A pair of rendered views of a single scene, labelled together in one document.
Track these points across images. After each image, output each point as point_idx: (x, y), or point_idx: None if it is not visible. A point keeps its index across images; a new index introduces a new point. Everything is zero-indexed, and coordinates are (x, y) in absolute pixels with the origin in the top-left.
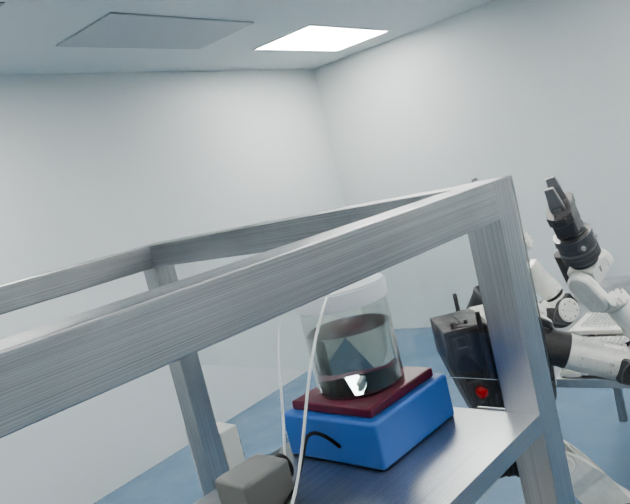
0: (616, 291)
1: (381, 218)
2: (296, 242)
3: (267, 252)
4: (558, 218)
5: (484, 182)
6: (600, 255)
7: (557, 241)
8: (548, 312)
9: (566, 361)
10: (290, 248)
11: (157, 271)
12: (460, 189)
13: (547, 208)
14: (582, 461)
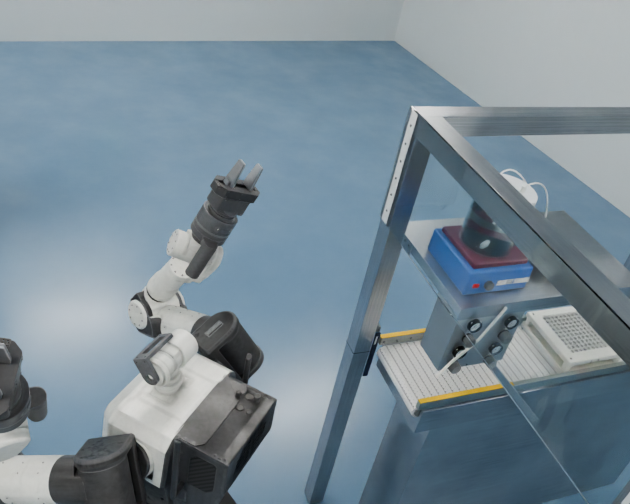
0: (175, 261)
1: (517, 107)
2: (557, 114)
3: (570, 113)
4: (255, 189)
5: (433, 108)
6: (191, 230)
7: (233, 222)
8: (19, 454)
9: None
10: (562, 108)
11: None
12: (452, 110)
13: (242, 192)
14: None
